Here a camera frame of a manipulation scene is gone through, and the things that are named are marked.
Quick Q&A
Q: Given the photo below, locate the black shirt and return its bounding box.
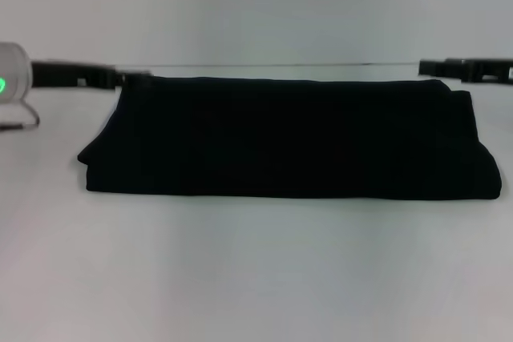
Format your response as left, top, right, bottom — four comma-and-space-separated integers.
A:
76, 74, 504, 202

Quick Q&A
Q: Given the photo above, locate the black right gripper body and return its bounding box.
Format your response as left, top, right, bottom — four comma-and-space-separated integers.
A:
459, 57, 513, 87

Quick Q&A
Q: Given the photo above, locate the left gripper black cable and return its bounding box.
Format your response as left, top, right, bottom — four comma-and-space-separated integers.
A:
0, 102, 41, 132

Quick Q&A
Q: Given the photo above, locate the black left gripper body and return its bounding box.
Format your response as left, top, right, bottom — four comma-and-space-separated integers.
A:
30, 60, 118, 91

